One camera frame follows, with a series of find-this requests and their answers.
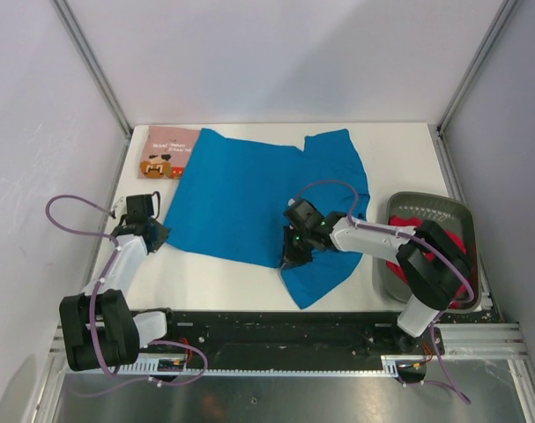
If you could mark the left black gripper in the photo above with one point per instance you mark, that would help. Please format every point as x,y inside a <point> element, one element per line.
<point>162,234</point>

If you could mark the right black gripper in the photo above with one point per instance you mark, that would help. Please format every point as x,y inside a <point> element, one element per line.
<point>290,257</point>

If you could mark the blue t shirt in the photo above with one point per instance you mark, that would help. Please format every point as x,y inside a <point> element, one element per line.
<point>231,199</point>

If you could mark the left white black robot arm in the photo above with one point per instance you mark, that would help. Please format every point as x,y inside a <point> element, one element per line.
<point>99,330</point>

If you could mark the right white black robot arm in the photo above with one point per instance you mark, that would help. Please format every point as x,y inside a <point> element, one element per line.
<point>352,235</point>

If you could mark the folded pink printed t shirt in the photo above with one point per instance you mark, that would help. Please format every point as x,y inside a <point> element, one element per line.
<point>166,152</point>

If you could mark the red t shirt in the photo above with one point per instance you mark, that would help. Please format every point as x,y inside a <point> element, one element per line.
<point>433,263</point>

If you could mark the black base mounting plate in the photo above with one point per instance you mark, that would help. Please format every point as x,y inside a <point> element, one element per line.
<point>294,341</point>

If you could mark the grey plastic basket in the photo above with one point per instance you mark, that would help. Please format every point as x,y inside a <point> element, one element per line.
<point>452,215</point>

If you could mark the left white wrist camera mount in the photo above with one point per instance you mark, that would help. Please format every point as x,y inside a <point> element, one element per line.
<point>118,208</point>

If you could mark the left aluminium frame post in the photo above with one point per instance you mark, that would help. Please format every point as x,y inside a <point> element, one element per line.
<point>85,51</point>

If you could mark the aluminium frame post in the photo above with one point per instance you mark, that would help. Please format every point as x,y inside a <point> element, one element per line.
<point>486,47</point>
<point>85,51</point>

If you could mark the aluminium extrusion rail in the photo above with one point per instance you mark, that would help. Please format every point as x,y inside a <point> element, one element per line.
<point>471,339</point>

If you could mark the right aluminium frame post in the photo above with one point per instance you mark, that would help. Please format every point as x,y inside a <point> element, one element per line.
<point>486,47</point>

